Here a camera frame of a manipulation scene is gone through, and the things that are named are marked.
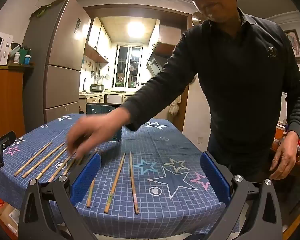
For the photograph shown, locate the round brass wall plate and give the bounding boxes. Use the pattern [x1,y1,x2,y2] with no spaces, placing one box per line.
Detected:
[192,11,208,24]

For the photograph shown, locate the kitchen window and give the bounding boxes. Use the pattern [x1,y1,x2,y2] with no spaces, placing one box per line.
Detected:
[112,44,143,89]

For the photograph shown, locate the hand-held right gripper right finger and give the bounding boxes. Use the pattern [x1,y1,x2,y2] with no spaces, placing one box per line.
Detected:
[197,151,283,240]

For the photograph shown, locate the brown wooden door frame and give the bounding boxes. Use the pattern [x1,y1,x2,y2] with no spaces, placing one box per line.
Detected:
[83,5,193,133]

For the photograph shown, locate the silver refrigerator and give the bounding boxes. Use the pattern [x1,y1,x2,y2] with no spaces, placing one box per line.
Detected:
[22,0,92,130]

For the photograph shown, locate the cream hanging bag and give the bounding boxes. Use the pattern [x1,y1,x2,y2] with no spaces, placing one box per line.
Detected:
[169,96,182,117]

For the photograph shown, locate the green box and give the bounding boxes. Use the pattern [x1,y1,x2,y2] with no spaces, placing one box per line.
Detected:
[17,49,29,64]

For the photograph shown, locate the metal range hood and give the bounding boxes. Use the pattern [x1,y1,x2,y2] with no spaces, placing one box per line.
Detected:
[146,52,170,74]

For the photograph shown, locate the blue grid star tablecloth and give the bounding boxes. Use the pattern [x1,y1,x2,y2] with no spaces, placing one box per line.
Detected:
[0,114,240,233]

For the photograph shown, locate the cream wall cabinets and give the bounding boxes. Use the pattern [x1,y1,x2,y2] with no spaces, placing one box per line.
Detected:
[84,17,113,63]

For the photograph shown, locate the ceiling light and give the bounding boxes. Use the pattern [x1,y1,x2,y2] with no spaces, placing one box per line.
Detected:
[126,21,145,39]

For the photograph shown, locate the green cloth bundle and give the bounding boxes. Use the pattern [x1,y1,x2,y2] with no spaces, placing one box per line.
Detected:
[30,0,75,18]

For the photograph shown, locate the brown wall cabinet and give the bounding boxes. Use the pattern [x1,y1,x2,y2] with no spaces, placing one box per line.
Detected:
[152,25,183,58]

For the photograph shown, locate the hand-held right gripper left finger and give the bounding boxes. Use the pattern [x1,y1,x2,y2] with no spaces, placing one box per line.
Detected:
[17,152,102,240]

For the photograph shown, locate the orange wooden cabinet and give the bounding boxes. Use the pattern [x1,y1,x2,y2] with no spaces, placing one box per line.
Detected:
[0,64,33,140]

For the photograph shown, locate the framed wall picture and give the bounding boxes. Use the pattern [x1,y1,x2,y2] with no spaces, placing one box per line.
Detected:
[282,29,300,62]

